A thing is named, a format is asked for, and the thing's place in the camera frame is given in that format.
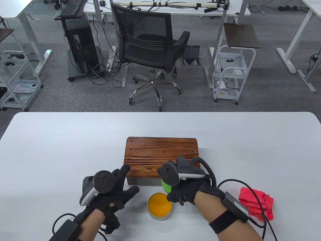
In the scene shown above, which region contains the person's right forearm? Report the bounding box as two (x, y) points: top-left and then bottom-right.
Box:
(194, 192), (264, 241)

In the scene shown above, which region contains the round metal wood wax tin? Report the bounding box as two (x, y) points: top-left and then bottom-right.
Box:
(147, 192), (173, 221)

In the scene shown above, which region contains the black and white controller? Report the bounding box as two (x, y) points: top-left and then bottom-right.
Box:
(160, 156), (206, 186)
(80, 170), (115, 206)

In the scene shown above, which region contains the brown wooden stool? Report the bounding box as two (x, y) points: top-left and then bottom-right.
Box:
(124, 137), (202, 186)

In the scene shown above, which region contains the black mesh office chair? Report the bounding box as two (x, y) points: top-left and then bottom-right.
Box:
(111, 4), (191, 112)

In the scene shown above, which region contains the person's left hand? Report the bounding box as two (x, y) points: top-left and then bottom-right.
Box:
(74, 164), (140, 234)

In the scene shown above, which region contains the person's right hand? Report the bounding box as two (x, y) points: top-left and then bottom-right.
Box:
(157, 156), (225, 206)

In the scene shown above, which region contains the green round sponge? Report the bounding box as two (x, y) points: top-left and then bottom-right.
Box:
(162, 178), (172, 194)

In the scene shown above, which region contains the black keyboard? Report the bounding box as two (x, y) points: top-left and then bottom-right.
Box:
(60, 0), (84, 17)

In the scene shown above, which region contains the aluminium floor rail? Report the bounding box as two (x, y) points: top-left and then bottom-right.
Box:
(297, 70), (317, 92)

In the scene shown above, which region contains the black computer tower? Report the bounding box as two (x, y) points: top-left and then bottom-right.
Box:
(65, 25), (99, 74)

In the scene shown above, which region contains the grey computer stand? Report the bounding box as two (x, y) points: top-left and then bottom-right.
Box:
(54, 0), (104, 82)

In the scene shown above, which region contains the white power strip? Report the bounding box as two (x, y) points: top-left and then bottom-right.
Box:
(107, 45), (118, 68)

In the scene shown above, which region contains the white rolling cart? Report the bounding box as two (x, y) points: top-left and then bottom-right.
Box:
(0, 50), (43, 111)
(212, 45), (257, 105)

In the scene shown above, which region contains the person's left forearm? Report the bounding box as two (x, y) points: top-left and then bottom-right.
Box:
(78, 208), (106, 241)

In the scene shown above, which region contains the aluminium frame post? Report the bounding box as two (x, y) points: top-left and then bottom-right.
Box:
(204, 0), (231, 89)
(110, 0), (129, 88)

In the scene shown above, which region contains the dark brown side table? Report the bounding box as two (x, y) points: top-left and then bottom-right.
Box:
(223, 23), (261, 49)
(0, 28), (15, 42)

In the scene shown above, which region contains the black floor socket box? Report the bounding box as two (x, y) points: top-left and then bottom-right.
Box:
(181, 45), (202, 66)

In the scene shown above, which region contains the white desk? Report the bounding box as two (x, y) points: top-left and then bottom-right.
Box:
(83, 0), (251, 17)
(276, 0), (321, 74)
(0, 0), (63, 77)

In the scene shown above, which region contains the tangle of black cables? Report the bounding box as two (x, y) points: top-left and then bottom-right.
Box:
(88, 15), (123, 88)

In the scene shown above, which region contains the red cloth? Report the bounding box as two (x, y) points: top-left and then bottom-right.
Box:
(238, 187), (274, 221)

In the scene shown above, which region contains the beige rod bundle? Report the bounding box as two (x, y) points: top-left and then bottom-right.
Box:
(118, 1), (220, 8)

